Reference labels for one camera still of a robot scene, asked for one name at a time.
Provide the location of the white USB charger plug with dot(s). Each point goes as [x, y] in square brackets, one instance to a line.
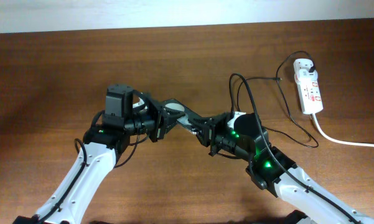
[303, 76]

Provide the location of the black smartphone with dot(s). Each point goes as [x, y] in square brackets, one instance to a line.
[185, 116]

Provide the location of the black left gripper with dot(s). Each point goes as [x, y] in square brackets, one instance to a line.
[160, 116]

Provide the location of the white power strip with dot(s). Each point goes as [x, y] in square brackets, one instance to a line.
[309, 93]

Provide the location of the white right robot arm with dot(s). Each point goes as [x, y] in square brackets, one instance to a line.
[275, 172]

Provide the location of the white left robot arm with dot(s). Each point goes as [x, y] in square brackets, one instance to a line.
[98, 154]

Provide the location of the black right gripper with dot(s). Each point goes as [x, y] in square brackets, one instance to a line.
[210, 129]

